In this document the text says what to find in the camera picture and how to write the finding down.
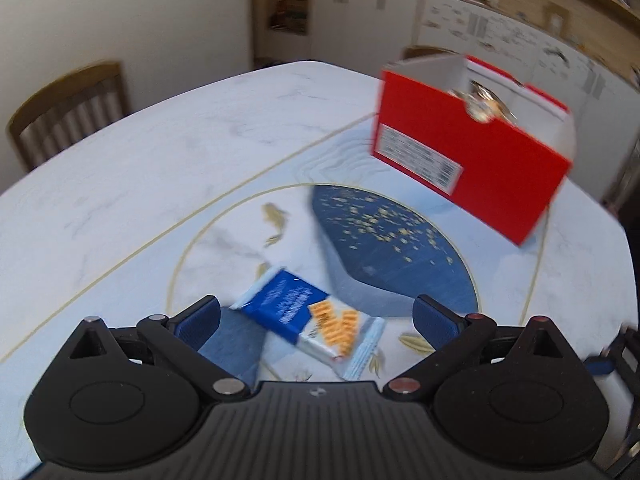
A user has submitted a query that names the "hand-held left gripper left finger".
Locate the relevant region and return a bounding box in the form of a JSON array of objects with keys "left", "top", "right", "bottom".
[{"left": 67, "top": 295, "right": 251, "bottom": 403}]

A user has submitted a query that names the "white marble desktop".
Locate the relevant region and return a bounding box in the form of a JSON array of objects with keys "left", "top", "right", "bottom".
[{"left": 0, "top": 60, "right": 632, "bottom": 480}]

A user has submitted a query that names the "red cardboard box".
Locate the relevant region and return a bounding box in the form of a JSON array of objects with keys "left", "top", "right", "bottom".
[{"left": 370, "top": 55, "right": 576, "bottom": 247}]

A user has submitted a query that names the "white wood cabinet unit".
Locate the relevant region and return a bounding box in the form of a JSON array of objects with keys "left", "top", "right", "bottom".
[{"left": 252, "top": 0, "right": 640, "bottom": 201}]

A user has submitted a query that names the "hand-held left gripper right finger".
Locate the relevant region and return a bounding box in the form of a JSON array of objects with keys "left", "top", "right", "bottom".
[{"left": 382, "top": 294, "right": 576, "bottom": 403}]

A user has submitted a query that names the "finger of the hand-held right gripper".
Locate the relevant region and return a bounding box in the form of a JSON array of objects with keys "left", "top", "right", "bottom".
[{"left": 584, "top": 327, "right": 640, "bottom": 386}]

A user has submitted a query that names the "blue cracker packet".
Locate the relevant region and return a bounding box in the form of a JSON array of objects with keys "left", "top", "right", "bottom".
[{"left": 230, "top": 266, "right": 386, "bottom": 382}]

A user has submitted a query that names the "dark wooden slatted chair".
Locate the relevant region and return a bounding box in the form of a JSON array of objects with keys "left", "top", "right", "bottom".
[{"left": 6, "top": 61, "right": 132, "bottom": 173}]

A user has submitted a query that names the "curved-back wooden chair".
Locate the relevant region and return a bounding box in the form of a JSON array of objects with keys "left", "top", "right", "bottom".
[{"left": 401, "top": 46, "right": 458, "bottom": 61}]

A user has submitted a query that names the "gold foil wrapper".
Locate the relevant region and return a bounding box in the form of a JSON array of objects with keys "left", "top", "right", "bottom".
[{"left": 447, "top": 81, "right": 518, "bottom": 125}]

